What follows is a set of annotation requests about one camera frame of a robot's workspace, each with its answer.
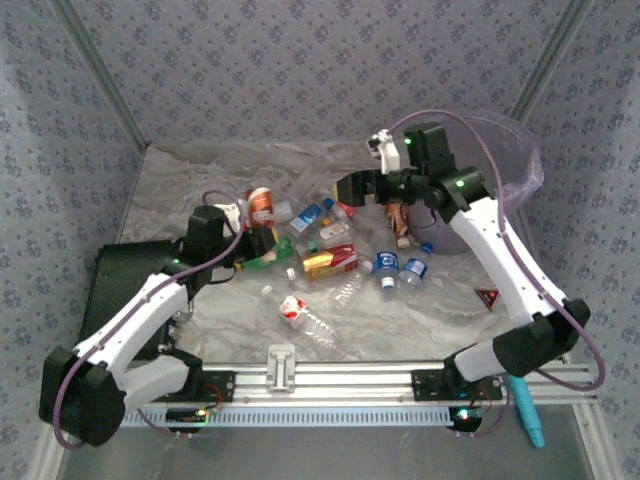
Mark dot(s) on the green bottle yellow cap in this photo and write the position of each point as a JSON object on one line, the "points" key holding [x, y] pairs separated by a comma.
{"points": [[282, 247]]}

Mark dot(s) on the orange label drink bottle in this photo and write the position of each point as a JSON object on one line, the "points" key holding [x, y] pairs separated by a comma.
{"points": [[261, 202]]}

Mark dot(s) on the clear bottle white cap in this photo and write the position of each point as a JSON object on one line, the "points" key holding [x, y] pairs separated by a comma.
{"points": [[347, 291], [290, 273]]}

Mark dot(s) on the Fiji bottle blue cap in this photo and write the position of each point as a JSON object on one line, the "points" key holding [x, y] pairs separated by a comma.
{"points": [[306, 217]]}

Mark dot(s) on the clear bottle red label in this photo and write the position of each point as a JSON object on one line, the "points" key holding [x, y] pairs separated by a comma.
{"points": [[292, 307]]}

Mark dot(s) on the yellow red snack box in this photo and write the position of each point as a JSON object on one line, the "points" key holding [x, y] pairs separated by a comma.
{"points": [[330, 261]]}

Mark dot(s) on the blue label bottle white cap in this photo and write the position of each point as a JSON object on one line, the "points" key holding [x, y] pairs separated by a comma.
{"points": [[385, 262]]}

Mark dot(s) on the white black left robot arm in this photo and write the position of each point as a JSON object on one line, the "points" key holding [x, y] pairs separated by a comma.
{"points": [[135, 320]]}

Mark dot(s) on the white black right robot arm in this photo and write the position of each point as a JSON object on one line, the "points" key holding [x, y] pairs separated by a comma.
{"points": [[500, 260]]}

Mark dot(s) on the mesh bin with purple bag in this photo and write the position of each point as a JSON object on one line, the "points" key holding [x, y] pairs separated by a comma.
{"points": [[520, 165]]}

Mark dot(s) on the clear bottle red cap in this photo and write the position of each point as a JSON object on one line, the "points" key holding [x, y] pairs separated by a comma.
{"points": [[344, 212]]}

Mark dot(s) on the clear wide plastic bottle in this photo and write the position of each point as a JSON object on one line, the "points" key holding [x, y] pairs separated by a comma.
{"points": [[283, 211]]}

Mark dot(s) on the clear bottle yellow white label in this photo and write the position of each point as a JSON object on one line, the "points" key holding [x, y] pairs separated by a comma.
{"points": [[334, 231]]}

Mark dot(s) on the clear bottle green cap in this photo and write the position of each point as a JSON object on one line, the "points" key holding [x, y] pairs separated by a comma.
{"points": [[306, 248]]}

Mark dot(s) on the transparent plastic bottle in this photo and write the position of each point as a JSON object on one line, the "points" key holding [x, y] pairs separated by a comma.
{"points": [[310, 182]]}

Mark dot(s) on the brown label bottle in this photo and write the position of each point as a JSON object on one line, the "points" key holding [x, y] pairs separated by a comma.
{"points": [[398, 222]]}

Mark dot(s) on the silver metal hook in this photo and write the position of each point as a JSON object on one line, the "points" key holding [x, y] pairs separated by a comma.
{"points": [[186, 312]]}

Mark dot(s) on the small crushed blue label bottle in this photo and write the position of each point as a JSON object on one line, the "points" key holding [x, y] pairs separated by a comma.
{"points": [[415, 270]]}

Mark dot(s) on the black box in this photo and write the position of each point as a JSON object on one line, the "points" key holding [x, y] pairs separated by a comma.
{"points": [[120, 270]]}

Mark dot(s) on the black red triangle sticker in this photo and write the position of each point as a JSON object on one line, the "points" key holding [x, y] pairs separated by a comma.
{"points": [[487, 297]]}

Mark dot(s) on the small black controller board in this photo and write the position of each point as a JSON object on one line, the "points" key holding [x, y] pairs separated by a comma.
{"points": [[187, 417], [465, 417]]}

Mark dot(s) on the teal marker pen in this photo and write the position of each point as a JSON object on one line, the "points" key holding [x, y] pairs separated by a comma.
{"points": [[527, 410]]}

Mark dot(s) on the white plastic bracket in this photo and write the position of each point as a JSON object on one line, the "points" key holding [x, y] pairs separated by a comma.
{"points": [[281, 370]]}

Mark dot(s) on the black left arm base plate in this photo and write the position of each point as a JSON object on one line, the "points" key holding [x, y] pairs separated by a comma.
{"points": [[217, 387]]}

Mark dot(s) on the grey metal frame bar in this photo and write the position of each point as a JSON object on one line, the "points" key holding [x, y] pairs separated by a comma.
{"points": [[100, 75], [47, 465], [595, 450], [550, 55]]}

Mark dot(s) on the aluminium extrusion rail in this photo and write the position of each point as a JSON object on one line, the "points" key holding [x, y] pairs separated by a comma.
{"points": [[350, 380]]}

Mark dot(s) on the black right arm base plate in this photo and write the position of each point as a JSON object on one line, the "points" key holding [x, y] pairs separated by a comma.
{"points": [[435, 385]]}

